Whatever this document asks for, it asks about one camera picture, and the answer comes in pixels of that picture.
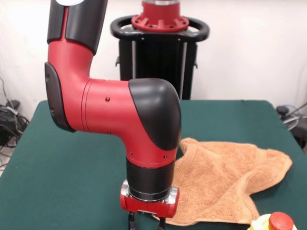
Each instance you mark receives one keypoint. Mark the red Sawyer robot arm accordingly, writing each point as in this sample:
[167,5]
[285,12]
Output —
[108,107]

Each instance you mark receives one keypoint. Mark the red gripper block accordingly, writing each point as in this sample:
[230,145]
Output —
[146,207]

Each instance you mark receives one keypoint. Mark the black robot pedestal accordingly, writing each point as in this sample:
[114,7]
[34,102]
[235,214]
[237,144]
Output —
[158,55]

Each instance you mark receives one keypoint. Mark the yellow emergency stop button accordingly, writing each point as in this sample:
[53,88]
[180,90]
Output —
[280,221]

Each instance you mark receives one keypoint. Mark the tan terry towel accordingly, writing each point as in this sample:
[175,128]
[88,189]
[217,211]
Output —
[216,177]

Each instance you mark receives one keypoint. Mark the dark green tablecloth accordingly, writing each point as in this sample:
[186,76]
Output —
[48,179]

